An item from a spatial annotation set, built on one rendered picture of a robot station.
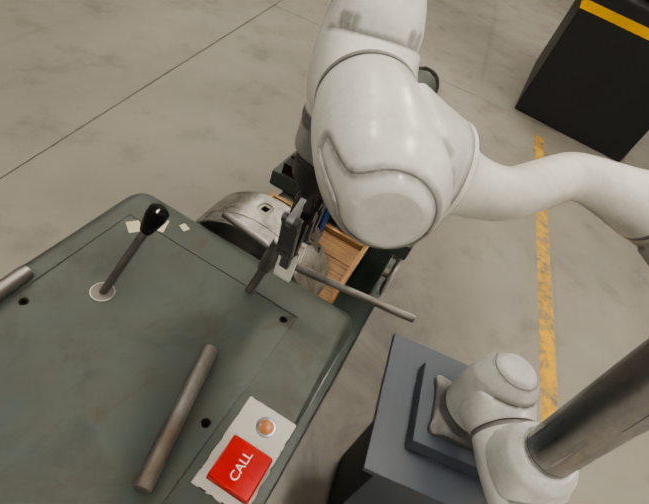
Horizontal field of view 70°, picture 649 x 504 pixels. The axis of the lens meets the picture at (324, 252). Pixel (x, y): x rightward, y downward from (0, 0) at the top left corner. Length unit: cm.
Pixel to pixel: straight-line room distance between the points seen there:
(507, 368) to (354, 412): 113
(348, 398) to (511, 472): 123
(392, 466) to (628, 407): 63
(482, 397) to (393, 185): 91
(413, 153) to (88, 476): 51
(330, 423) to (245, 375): 145
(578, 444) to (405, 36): 75
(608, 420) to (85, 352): 80
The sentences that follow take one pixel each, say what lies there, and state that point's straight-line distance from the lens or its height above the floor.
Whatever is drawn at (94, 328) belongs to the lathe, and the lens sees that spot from 74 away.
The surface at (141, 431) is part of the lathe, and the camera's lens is 67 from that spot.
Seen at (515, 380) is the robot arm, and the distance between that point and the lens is 118.
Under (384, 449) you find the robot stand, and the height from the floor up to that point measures 75.
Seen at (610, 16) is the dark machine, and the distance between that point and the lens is 530.
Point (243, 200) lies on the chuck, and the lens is 99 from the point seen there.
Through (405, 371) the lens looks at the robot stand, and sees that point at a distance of 145.
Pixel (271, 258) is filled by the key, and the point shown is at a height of 134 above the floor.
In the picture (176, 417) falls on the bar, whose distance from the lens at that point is 65.
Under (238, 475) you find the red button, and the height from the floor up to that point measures 127.
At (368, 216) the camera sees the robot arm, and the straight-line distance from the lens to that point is 34.
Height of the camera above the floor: 188
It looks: 44 degrees down
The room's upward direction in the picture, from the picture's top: 23 degrees clockwise
